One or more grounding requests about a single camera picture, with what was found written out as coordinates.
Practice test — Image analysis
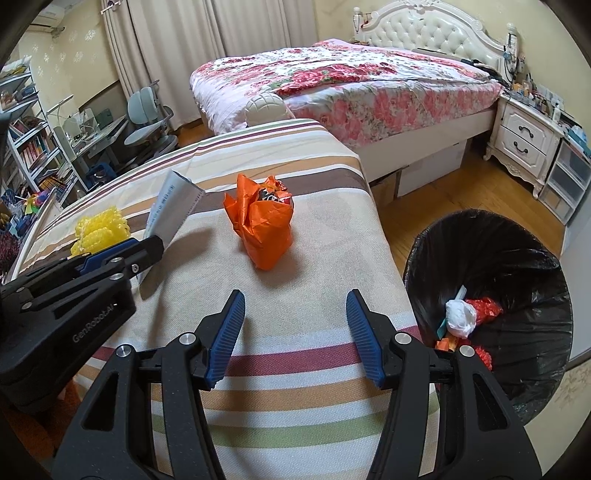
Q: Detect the white sheer curtain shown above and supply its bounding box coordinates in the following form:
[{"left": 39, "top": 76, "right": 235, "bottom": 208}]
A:
[{"left": 217, "top": 0, "right": 319, "bottom": 58}]

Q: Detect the clutter of small bottles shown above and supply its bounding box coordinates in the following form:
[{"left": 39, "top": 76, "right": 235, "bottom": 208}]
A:
[{"left": 508, "top": 76, "right": 566, "bottom": 116}]

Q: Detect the white bookshelf with books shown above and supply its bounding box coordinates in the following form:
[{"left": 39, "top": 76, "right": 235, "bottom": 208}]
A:
[{"left": 0, "top": 60, "right": 77, "bottom": 204}]

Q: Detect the white desk lamp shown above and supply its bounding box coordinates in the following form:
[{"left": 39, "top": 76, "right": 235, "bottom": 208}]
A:
[{"left": 46, "top": 95, "right": 75, "bottom": 123}]

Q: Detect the white bed with tufted headboard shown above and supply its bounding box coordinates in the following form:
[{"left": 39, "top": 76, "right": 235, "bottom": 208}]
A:
[{"left": 190, "top": 0, "right": 518, "bottom": 160}]

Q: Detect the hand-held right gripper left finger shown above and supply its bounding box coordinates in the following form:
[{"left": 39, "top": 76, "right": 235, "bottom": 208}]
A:
[{"left": 51, "top": 290, "right": 246, "bottom": 480}]

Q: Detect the floral bedspread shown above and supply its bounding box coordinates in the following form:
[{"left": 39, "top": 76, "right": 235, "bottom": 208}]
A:
[{"left": 190, "top": 41, "right": 504, "bottom": 148}]

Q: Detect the white box under bed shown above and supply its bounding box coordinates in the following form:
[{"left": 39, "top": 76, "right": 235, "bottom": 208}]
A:
[{"left": 397, "top": 138, "right": 467, "bottom": 197}]

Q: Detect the study desk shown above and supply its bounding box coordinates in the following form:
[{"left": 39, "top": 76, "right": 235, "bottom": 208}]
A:
[{"left": 53, "top": 111, "right": 130, "bottom": 171}]

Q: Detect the brown cardboard box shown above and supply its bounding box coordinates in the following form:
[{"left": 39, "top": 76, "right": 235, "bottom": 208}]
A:
[{"left": 369, "top": 171, "right": 400, "bottom": 208}]

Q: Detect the plastic drawer unit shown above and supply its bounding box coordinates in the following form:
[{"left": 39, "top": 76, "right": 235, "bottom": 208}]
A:
[{"left": 538, "top": 134, "right": 591, "bottom": 224}]

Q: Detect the beige curtain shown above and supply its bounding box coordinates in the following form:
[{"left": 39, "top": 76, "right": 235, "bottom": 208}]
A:
[{"left": 102, "top": 0, "right": 227, "bottom": 134}]

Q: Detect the dark blue object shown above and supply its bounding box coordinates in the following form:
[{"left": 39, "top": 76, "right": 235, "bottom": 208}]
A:
[{"left": 88, "top": 164, "right": 116, "bottom": 190}]

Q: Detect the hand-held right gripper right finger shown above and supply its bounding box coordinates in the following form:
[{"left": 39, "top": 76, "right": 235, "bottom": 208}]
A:
[{"left": 346, "top": 289, "right": 543, "bottom": 480}]

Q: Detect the white plastic bag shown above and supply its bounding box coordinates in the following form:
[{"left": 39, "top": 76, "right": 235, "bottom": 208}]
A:
[{"left": 444, "top": 299, "right": 477, "bottom": 337}]

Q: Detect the orange plastic bag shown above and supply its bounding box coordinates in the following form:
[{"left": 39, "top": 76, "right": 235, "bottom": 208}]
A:
[{"left": 464, "top": 298, "right": 504, "bottom": 326}]

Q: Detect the grey desk chair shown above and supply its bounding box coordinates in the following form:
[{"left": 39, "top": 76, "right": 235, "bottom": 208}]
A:
[{"left": 124, "top": 83, "right": 178, "bottom": 151}]

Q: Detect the trash bin with black bag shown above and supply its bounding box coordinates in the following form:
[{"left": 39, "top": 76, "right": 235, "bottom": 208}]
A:
[{"left": 403, "top": 209, "right": 574, "bottom": 425}]

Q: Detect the yellow foam mesh net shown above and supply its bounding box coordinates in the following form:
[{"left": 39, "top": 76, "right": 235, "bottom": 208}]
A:
[{"left": 70, "top": 208, "right": 132, "bottom": 257}]

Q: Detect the orange paper wrapper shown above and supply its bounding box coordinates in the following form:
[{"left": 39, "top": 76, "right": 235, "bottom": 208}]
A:
[{"left": 224, "top": 173, "right": 295, "bottom": 271}]

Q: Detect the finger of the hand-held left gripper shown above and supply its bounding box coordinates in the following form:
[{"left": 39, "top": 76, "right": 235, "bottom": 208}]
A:
[
  {"left": 21, "top": 261, "right": 141, "bottom": 320},
  {"left": 0, "top": 235, "right": 165, "bottom": 301}
]

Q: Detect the white nightstand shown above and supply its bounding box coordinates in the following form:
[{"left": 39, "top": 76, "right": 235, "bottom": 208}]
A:
[{"left": 484, "top": 95, "right": 565, "bottom": 199}]

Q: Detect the white package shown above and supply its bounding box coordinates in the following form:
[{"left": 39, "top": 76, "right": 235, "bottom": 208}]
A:
[{"left": 139, "top": 170, "right": 206, "bottom": 284}]

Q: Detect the pile of colourful toys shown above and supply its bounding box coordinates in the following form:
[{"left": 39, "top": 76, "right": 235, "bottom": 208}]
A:
[{"left": 0, "top": 191, "right": 49, "bottom": 232}]

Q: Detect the white shell-shaped chair back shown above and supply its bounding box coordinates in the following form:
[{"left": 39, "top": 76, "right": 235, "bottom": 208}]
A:
[{"left": 246, "top": 91, "right": 295, "bottom": 126}]

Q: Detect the white air conditioner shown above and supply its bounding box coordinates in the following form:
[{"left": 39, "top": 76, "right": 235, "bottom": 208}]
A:
[{"left": 25, "top": 0, "right": 75, "bottom": 33}]

